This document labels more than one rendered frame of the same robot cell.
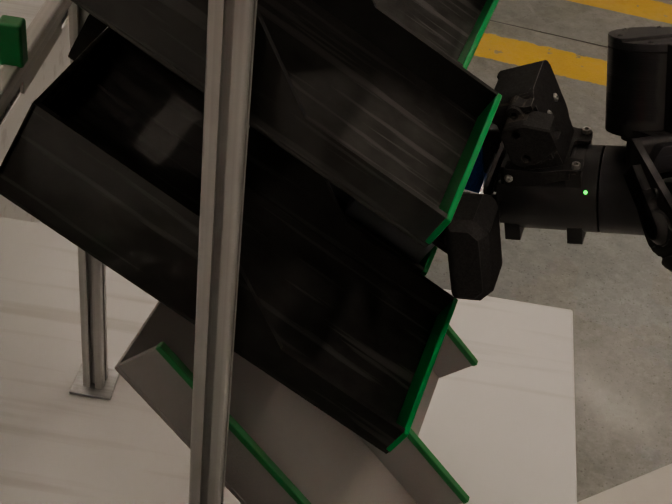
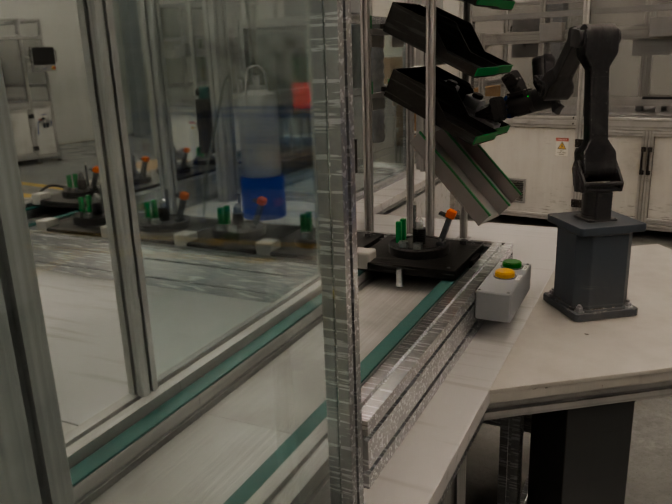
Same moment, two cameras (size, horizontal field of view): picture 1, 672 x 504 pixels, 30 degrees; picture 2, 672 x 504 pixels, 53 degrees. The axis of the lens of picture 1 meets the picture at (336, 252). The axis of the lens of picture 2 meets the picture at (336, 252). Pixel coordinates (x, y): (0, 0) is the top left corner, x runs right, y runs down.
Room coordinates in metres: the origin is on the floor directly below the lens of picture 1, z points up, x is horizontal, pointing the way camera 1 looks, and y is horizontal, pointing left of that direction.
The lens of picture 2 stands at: (-1.13, -0.39, 1.41)
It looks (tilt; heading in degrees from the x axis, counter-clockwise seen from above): 16 degrees down; 24
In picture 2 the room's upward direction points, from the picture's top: 2 degrees counter-clockwise
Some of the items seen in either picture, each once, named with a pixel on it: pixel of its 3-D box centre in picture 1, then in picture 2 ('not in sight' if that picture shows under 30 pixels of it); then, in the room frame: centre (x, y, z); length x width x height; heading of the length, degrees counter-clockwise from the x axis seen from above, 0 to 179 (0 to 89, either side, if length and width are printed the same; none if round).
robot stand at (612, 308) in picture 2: not in sight; (591, 263); (0.35, -0.34, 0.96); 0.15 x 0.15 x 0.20; 34
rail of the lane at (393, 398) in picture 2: not in sight; (448, 325); (0.03, -0.11, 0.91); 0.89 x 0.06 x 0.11; 177
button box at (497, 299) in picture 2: not in sight; (504, 289); (0.21, -0.18, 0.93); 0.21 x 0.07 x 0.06; 177
